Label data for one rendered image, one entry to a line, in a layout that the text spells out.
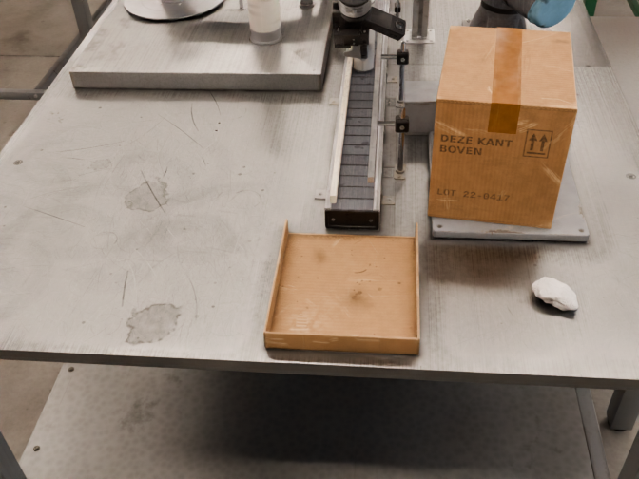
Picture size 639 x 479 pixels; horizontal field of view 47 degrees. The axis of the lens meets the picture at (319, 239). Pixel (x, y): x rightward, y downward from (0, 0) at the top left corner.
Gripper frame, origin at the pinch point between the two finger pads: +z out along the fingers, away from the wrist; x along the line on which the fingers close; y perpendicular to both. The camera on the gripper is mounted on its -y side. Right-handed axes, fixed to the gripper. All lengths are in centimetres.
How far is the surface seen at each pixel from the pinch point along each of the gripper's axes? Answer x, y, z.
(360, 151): 32.1, -0.3, -12.2
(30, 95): -55, 153, 119
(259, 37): -12.9, 29.8, 11.4
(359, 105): 15.2, 0.8, -2.4
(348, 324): 75, 0, -31
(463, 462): 94, -27, 28
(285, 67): -0.4, 21.0, 6.6
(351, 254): 59, 0, -22
